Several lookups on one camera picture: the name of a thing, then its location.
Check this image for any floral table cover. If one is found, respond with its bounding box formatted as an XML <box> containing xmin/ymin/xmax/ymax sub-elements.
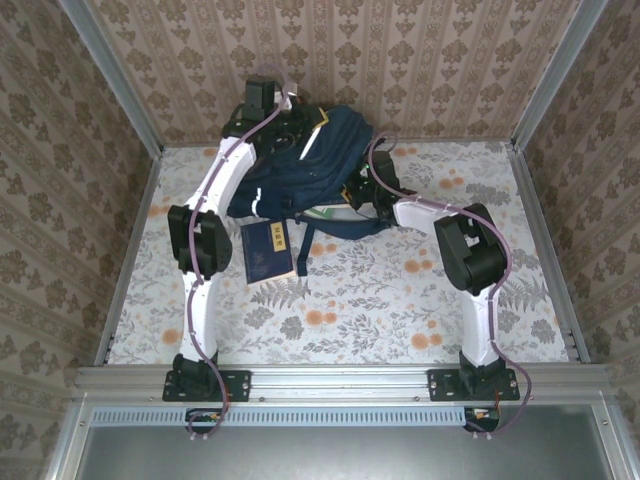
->
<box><xmin>107</xmin><ymin>142</ymin><xmax>571</xmax><ymax>366</ymax></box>

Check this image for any left small wired connector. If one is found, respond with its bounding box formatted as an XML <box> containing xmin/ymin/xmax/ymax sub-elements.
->
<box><xmin>185</xmin><ymin>407</ymin><xmax>226</xmax><ymax>434</ymax></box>

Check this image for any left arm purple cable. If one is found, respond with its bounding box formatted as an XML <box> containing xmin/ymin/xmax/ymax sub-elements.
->
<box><xmin>185</xmin><ymin>63</ymin><xmax>296</xmax><ymax>442</ymax></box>

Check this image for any grey slotted cable duct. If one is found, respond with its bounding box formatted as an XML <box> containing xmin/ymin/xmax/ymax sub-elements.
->
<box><xmin>89</xmin><ymin>405</ymin><xmax>501</xmax><ymax>427</ymax></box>

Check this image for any navy book with yellow label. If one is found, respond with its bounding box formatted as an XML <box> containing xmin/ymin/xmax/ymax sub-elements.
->
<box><xmin>239</xmin><ymin>219</ymin><xmax>296</xmax><ymax>286</ymax></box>

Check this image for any right aluminium frame post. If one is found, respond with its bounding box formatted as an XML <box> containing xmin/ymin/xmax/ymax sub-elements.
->
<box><xmin>512</xmin><ymin>0</ymin><xmax>609</xmax><ymax>149</ymax></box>

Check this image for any grey metal sheet panel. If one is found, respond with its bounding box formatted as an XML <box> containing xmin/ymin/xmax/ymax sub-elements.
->
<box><xmin>44</xmin><ymin>399</ymin><xmax>640</xmax><ymax>480</ymax></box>

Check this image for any left aluminium side rail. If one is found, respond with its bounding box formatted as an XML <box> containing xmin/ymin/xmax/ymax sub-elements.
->
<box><xmin>94</xmin><ymin>144</ymin><xmax>164</xmax><ymax>366</ymax></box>

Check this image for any small wired connector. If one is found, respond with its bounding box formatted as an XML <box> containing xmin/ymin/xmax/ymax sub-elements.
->
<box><xmin>185</xmin><ymin>407</ymin><xmax>226</xmax><ymax>434</ymax></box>
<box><xmin>463</xmin><ymin>405</ymin><xmax>501</xmax><ymax>432</ymax></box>

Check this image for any aluminium mounting rail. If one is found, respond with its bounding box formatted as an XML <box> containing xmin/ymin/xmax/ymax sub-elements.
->
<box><xmin>74</xmin><ymin>363</ymin><xmax>614</xmax><ymax>404</ymax></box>

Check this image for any aluminium side rail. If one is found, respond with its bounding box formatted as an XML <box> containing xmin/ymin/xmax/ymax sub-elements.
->
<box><xmin>504</xmin><ymin>142</ymin><xmax>591</xmax><ymax>364</ymax></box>
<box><xmin>94</xmin><ymin>144</ymin><xmax>164</xmax><ymax>366</ymax></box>

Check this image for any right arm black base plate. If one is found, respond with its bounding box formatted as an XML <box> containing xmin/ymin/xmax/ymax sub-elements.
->
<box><xmin>427</xmin><ymin>368</ymin><xmax>521</xmax><ymax>403</ymax></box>

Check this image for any left aluminium frame post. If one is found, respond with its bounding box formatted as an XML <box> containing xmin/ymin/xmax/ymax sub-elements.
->
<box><xmin>59</xmin><ymin>0</ymin><xmax>165</xmax><ymax>156</ymax></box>

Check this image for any navy blue backpack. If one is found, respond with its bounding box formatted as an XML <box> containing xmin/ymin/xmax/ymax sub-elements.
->
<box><xmin>227</xmin><ymin>103</ymin><xmax>396</xmax><ymax>277</ymax></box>

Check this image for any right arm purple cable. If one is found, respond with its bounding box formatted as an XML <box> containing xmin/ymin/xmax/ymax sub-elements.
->
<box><xmin>368</xmin><ymin>132</ymin><xmax>532</xmax><ymax>441</ymax></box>

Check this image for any right aluminium side rail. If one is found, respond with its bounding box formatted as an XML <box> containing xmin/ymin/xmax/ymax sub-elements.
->
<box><xmin>504</xmin><ymin>142</ymin><xmax>591</xmax><ymax>364</ymax></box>

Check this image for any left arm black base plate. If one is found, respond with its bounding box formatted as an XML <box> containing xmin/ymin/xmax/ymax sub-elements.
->
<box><xmin>162</xmin><ymin>368</ymin><xmax>252</xmax><ymax>403</ymax></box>

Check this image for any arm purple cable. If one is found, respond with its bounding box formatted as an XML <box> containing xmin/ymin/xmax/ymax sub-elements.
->
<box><xmin>185</xmin><ymin>63</ymin><xmax>296</xmax><ymax>442</ymax></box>
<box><xmin>368</xmin><ymin>132</ymin><xmax>532</xmax><ymax>441</ymax></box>

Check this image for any right small wired connector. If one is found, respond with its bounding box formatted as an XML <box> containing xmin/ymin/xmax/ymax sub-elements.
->
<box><xmin>463</xmin><ymin>405</ymin><xmax>501</xmax><ymax>432</ymax></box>

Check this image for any aluminium frame post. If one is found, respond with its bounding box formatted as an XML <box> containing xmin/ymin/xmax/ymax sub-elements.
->
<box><xmin>512</xmin><ymin>0</ymin><xmax>609</xmax><ymax>149</ymax></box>
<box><xmin>59</xmin><ymin>0</ymin><xmax>165</xmax><ymax>156</ymax></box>

